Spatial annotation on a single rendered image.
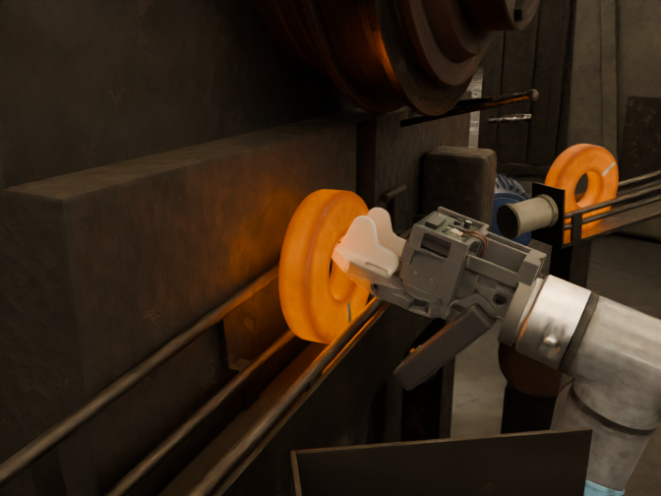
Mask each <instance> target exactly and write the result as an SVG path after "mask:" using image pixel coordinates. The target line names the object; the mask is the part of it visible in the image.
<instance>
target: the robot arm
mask: <svg viewBox="0 0 661 496"><path fill-rule="evenodd" d="M449 215H450V216H453V217H457V219H455V218H453V217H449ZM464 220H465V222H463V221H464ZM472 223H473V225H471V224H472ZM489 226H490V225H488V224H485V223H483V222H480V221H478V220H475V219H472V218H470V217H466V216H463V215H460V214H458V213H455V212H453V211H450V210H447V209H445V208H442V207H439V208H438V211H437V212H436V211H434V212H432V213H430V214H429V215H427V216H426V217H424V218H423V219H421V220H420V221H418V222H417V223H414V225H413V227H412V230H411V234H410V237H409V238H408V239H407V240H405V239H403V238H400V237H398V236H396V235H395V234H394V233H393V231H392V228H391V217H390V214H389V213H388V212H387V211H386V210H384V209H382V208H373V209H372V210H370V211H369V212H368V213H367V215H366V216H359V217H357V218H356V219H355V220H354V221H353V222H352V224H351V226H350V227H349V229H348V231H347V233H346V234H345V236H344V237H343V236H342V237H341V238H340V239H339V240H338V242H337V243H336V245H335V247H334V249H333V252H332V255H331V258H332V259H333V260H334V261H335V262H336V264H337V265H338V266H339V267H340V268H341V269H342V270H343V271H344V272H345V273H347V276H348V277H349V278H350V279H352V280H353V281H355V282H356V283H357V284H359V285H360V286H361V287H363V288H364V289H365V290H367V291H368V292H370V293H371V294H373V295H375V296H377V297H379V298H381V299H383V300H385V301H387V302H390V303H393V304H396V305H398V306H400V307H402V308H404V309H405V310H409V311H411V312H414V313H417V314H420V315H423V316H426V317H430V318H442V319H446V320H448V321H450V322H449V323H448V324H447V325H445V326H444V327H443V328H442V329H441V330H439V331H438V332H437V333H436V334H434V335H433V336H432V337H431V338H429V339H428V340H427V341H426V342H424V343H423V344H422V345H421V344H420V345H415V346H412V347H411V348H409V349H408V350H407V351H406V352H405V353H404V355H403V357H402V360H401V362H402V363H401V364H400V365H399V366H398V367H397V368H396V369H395V370H394V371H393V376H394V378H395V379H396V380H397V381H398V382H399V384H400V385H401V386H402V387H403V388H404V389H405V390H406V391H411V390H412V389H413V388H415V387H416V386H417V385H419V384H422V383H427V382H429V381H431V380H432V379H433V378H434V377H435V376H436V375H437V373H438V371H439V368H441V367H442V366H443V365H445V364H446V363H447V362H448V361H450V360H451V359H452V358H454V357H455V356H456V355H457V354H459V353H460V352H461V351H463V350H464V349H465V348H467V347H468V346H469V345H470V344H472V343H473V342H474V341H476V340H477V339H478V338H480V337H481V336H482V335H484V334H485V333H486V332H488V331H489V330H490V329H491V328H492V327H493V325H494V324H495V323H496V321H497V320H498V319H499V320H501V321H503V323H502V326H501V329H500V332H499V335H498V341H499V342H502V343H504V344H506V345H508V346H512V344H513V343H516V345H515V349H516V351H517V352H519V353H521V354H524V355H526V356H528V357H530V358H533V359H535V360H537V361H539V362H541V363H544V364H546V365H548V366H550V367H553V368H555V369H558V371H560V372H561V376H560V389H559V393H558V397H557V400H556V404H555V408H554V413H553V418H552V422H551V427H550V430H554V429H566V428H578V427H591V428H592V430H593V431H592V439H591V446H590V453H589V460H588V467H587V475H586V481H585V488H584V495H583V496H622V495H624V493H625V489H624V488H625V486H626V484H627V483H628V481H629V479H630V477H631V474H632V472H633V470H634V468H635V466H636V464H637V462H638V460H639V458H640V456H641V454H642V453H643V451H644V449H645V447H646V445H647V443H648V441H649V439H650V437H651V435H652V433H653V432H654V430H655V428H656V427H657V426H658V425H659V423H660V421H661V320H660V319H658V318H655V317H653V316H650V315H648V314H645V313H643V312H640V311H638V310H635V309H633V308H630V307H629V306H626V305H624V304H621V303H619V302H616V301H614V300H611V299H609V298H606V297H604V296H601V295H598V294H596V293H593V292H592V293H591V294H590V292H591V291H590V290H587V289H585V288H582V287H580V286H577V285H575V284H573V283H570V282H568V281H565V280H563V279H559V278H556V277H554V276H551V275H549V276H546V277H545V278H544V279H542V274H539V273H540V270H541V268H542V265H543V263H544V260H545V258H546V255H547V254H545V253H542V252H540V251H537V250H534V249H532V248H529V247H527V246H524V245H522V244H519V243H517V242H514V241H511V240H509V239H506V238H504V237H502V236H500V235H497V234H494V233H492V232H489V231H488V229H489ZM398 277H399V278H398ZM589 295H590V296H589ZM588 297H589V298H588ZM559 365H560V366H559ZM558 367H559V368H558Z"/></svg>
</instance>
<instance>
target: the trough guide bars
mask: <svg viewBox="0 0 661 496"><path fill-rule="evenodd" d="M659 176H661V170H658V171H655V172H651V173H648V174H644V175H641V176H637V177H635V178H632V179H628V180H625V181H621V182H619V184H618V189H619V188H623V187H626V186H630V185H632V184H634V187H633V188H630V189H627V190H624V191H621V192H617V194H616V197H615V198H613V199H610V200H607V201H603V202H600V203H597V204H593V205H590V206H587V207H583V208H580V209H576V210H573V211H570V212H566V213H565V219H568V218H571V221H570V222H567V223H565V230H568V229H570V230H571V246H574V245H577V244H580V243H581V232H582V226H583V225H584V224H587V223H590V222H593V221H596V220H599V219H602V218H605V217H611V216H614V215H617V214H620V213H623V212H627V211H630V210H633V209H636V208H639V207H643V206H646V205H649V204H652V203H655V202H659V201H661V194H660V195H656V196H653V197H650V198H647V199H643V196H645V195H648V194H652V193H655V192H658V191H661V179H660V180H657V181H654V182H650V183H647V184H644V181H646V180H649V179H653V178H656V177H659ZM584 194H585V192H583V193H579V194H576V195H574V198H575V200H576V201H578V200H581V199H582V198H583V196H584ZM632 199H633V203H630V204H627V205H624V206H620V207H617V208H614V209H612V210H608V211H605V212H602V213H599V214H595V215H592V216H589V217H582V215H584V214H587V213H590V212H594V211H597V210H600V209H603V208H607V207H610V206H613V205H617V204H619V203H622V202H625V201H629V200H632Z"/></svg>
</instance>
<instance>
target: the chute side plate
mask: <svg viewBox="0 0 661 496"><path fill-rule="evenodd" d="M434 319H435V318H430V317H426V316H423V315H420V314H417V313H414V312H411V311H409V310H405V309H404V308H402V307H400V306H398V305H396V304H393V303H390V302H388V303H387V304H386V305H385V306H384V307H383V308H382V309H381V310H380V311H379V312H378V314H377V315H376V316H375V317H374V318H373V319H372V320H371V321H370V322H369V324H368V325H367V326H366V327H365V328H364V329H363V330H362V331H361V332H360V334H359V335H358V336H357V337H356V338H355V339H354V340H353V341H352V342H351V343H350V345H349V346H348V347H347V348H346V349H345V350H344V351H343V352H342V353H341V355H340V356H339V357H338V358H337V359H336V360H335V361H334V362H333V363H332V365H331V366H330V367H329V368H328V369H327V370H326V371H325V372H324V374H323V375H322V376H321V377H320V379H319V380H318V381H317V382H316V383H315V384H314V385H313V386H312V387H311V388H310V389H309V390H308V391H307V392H306V393H305V395H304V396H303V397H302V398H301V399H300V400H299V401H298V402H297V403H296V405H295V406H294V407H293V408H292V409H291V410H289V411H288V412H287V413H286V415H285V416H284V417H283V418H282V419H281V420H280V421H279V422H278V423H277V425H276V426H275V427H274V429H273V430H272V431H271V432H270V433H269V435H268V436H267V437H266V438H265V439H264V440H263V441H262V442H261V443H260V444H259V446H258V447H257V448H256V449H255V450H254V451H253V452H252V453H251V454H250V456H249V457H248V458H247V459H246V460H245V461H244V462H243V463H242V464H241V465H240V466H239V467H238V468H237V469H236V470H235V471H234V472H233V473H232V475H231V476H230V477H229V478H228V479H227V480H226V481H225V482H224V483H223V484H222V486H221V487H220V488H219V489H218V490H217V491H216V492H215V493H214V494H213V496H290V451H297V450H308V449H321V448H332V447H335V446H336V445H337V444H338V442H339V441H340V440H341V438H342V437H343V436H344V434H345V433H346V432H347V430H348V429H349V428H350V426H351V425H352V424H353V422H354V421H355V420H356V418H357V417H358V415H359V414H360V413H361V411H362V410H363V409H364V407H365V406H366V405H367V403H368V402H369V401H370V399H371V398H372V397H373V395H374V394H375V393H376V391H377V390H378V389H379V388H380V387H381V386H382V384H383V383H384V382H385V380H386V379H387V377H388V376H389V374H390V373H391V371H392V370H393V368H394V367H395V365H396V364H397V363H398V361H399V360H400V359H401V357H402V356H403V355H404V353H405V352H406V351H407V350H408V349H409V348H410V346H411V345H412V344H413V342H414V341H415V340H416V338H417V337H418V336H419V335H420V334H421V333H422V332H423V331H424V330H425V329H426V327H427V326H428V325H429V324H430V323H431V322H432V321H433V320H434Z"/></svg>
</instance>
